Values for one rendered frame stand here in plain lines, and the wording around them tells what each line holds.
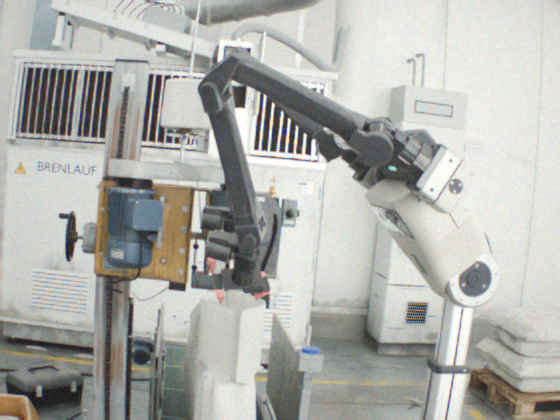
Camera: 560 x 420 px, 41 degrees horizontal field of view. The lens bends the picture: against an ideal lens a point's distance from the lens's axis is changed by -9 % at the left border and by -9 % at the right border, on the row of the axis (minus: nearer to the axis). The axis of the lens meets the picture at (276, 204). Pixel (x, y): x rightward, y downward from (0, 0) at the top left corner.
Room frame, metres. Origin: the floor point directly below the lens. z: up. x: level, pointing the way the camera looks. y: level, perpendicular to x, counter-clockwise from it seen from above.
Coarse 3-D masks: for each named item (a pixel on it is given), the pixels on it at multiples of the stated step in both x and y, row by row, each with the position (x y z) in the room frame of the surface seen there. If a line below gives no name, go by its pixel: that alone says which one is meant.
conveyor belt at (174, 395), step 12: (168, 348) 4.29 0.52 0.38; (180, 348) 4.33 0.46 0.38; (168, 360) 4.03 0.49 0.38; (180, 360) 4.06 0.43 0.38; (168, 372) 3.79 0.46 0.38; (180, 372) 3.82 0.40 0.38; (168, 384) 3.57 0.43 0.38; (180, 384) 3.60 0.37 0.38; (168, 396) 3.38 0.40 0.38; (180, 396) 3.40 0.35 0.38; (168, 408) 3.20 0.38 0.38; (180, 408) 3.22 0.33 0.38
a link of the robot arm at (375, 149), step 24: (240, 48) 1.78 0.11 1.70; (216, 72) 1.75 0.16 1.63; (240, 72) 1.75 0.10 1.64; (264, 72) 1.75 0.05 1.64; (288, 96) 1.76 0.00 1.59; (312, 96) 1.75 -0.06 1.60; (336, 120) 1.76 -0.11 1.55; (360, 120) 1.76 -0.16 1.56; (384, 120) 1.80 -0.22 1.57; (360, 144) 1.74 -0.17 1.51; (384, 144) 1.73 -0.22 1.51
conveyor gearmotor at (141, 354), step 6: (138, 336) 4.42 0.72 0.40; (138, 342) 4.22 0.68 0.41; (144, 342) 4.23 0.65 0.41; (150, 342) 4.34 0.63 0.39; (138, 348) 4.16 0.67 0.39; (144, 348) 4.18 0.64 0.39; (150, 348) 4.36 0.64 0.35; (132, 354) 4.15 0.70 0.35; (138, 354) 4.15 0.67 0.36; (144, 354) 4.16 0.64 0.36; (150, 354) 4.33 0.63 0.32; (138, 360) 4.15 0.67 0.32; (144, 360) 4.16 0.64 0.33
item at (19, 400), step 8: (0, 400) 3.39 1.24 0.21; (8, 400) 3.41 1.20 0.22; (16, 400) 3.42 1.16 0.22; (24, 400) 3.42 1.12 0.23; (0, 408) 3.39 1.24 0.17; (8, 408) 3.41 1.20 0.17; (16, 408) 3.42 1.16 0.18; (24, 408) 3.43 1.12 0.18; (32, 408) 3.37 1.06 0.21; (16, 416) 3.42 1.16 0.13; (24, 416) 3.43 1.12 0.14; (32, 416) 3.22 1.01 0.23
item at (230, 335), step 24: (216, 312) 2.27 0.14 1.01; (240, 312) 2.51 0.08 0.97; (264, 312) 2.36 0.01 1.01; (216, 336) 2.27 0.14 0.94; (240, 336) 2.18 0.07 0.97; (216, 360) 2.26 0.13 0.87; (240, 360) 2.22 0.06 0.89; (216, 384) 2.21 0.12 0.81; (240, 384) 2.20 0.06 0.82; (216, 408) 2.19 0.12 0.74; (240, 408) 2.20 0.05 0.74
